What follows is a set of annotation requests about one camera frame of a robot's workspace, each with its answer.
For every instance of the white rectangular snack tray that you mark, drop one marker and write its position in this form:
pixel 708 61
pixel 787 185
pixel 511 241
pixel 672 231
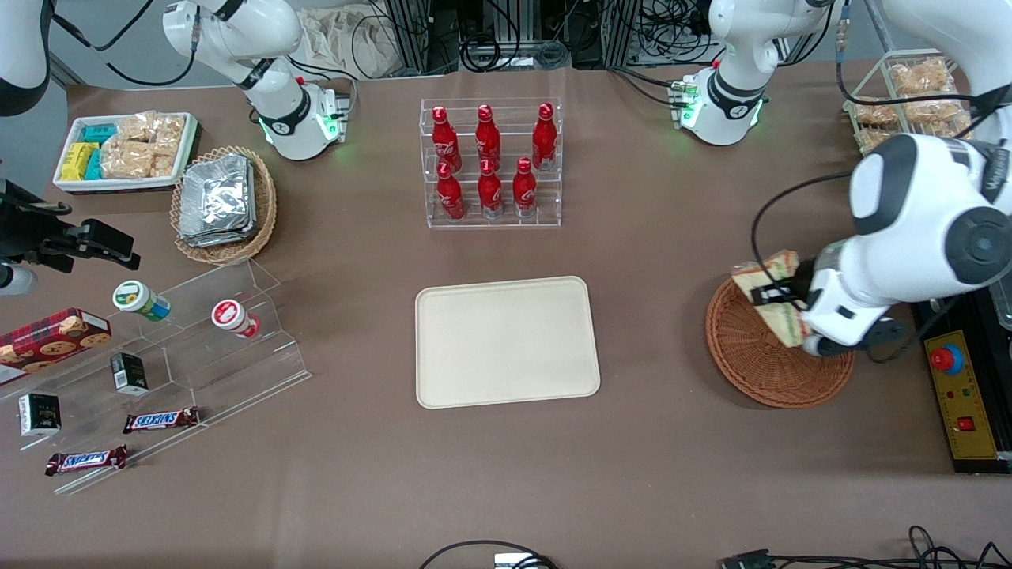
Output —
pixel 118 185

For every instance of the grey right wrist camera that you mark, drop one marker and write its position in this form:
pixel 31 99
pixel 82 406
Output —
pixel 16 280

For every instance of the small black box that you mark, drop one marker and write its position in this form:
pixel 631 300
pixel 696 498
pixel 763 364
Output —
pixel 39 414
pixel 129 373

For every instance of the stack of silver foil packs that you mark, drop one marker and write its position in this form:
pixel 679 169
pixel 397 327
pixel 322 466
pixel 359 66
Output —
pixel 215 201

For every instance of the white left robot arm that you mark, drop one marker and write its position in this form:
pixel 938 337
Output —
pixel 925 197

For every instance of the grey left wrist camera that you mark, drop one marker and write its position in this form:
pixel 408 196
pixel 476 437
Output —
pixel 877 336

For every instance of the clear acrylic bottle rack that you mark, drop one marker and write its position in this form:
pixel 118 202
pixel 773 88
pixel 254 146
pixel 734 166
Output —
pixel 506 223

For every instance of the red lid yogurt cup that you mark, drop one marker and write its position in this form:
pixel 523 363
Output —
pixel 229 314

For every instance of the black metal machine base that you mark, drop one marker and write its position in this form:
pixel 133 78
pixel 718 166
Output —
pixel 976 318

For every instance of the brown Snickers bar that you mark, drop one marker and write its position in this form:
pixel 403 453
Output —
pixel 160 420
pixel 85 460

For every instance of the clear bag of fried snacks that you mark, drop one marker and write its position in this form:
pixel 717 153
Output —
pixel 921 77
pixel 874 112
pixel 874 138
pixel 933 117

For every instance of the teal snack pack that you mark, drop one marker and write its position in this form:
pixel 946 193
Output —
pixel 99 133
pixel 94 166

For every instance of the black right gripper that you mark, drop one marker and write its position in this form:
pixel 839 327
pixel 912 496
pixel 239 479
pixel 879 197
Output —
pixel 30 234

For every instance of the triangle sandwich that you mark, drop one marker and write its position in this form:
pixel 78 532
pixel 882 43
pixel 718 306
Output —
pixel 759 275

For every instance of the red tartan cookie box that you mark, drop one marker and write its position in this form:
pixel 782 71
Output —
pixel 47 340

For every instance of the clear acrylic stepped shelf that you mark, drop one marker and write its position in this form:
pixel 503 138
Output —
pixel 205 379

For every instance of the clear bag of rice crackers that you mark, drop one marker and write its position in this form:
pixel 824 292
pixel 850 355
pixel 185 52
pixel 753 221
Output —
pixel 170 129
pixel 164 160
pixel 136 126
pixel 126 160

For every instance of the yellow snack pack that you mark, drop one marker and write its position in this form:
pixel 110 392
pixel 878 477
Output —
pixel 75 160

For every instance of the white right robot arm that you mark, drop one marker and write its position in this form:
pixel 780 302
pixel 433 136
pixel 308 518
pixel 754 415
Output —
pixel 237 32

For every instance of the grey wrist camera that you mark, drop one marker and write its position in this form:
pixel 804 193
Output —
pixel 16 280
pixel 877 336

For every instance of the red cola bottle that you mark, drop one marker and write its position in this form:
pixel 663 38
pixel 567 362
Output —
pixel 451 196
pixel 445 142
pixel 487 138
pixel 543 136
pixel 489 192
pixel 523 190

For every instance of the green lid yogurt cup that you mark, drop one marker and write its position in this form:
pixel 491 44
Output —
pixel 134 298

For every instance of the beige cloth bag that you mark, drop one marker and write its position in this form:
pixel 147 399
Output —
pixel 340 43

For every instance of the brown round wicker basket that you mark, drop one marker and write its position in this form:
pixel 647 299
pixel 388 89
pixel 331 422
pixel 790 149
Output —
pixel 759 371

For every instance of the yellow emergency stop control box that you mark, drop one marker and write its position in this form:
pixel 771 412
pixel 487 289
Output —
pixel 964 403

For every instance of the light oval wicker basket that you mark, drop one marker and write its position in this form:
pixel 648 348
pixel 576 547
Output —
pixel 265 205

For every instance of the cream plastic tray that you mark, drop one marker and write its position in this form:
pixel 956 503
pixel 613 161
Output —
pixel 506 341

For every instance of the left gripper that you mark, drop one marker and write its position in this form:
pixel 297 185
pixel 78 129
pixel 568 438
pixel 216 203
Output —
pixel 800 286

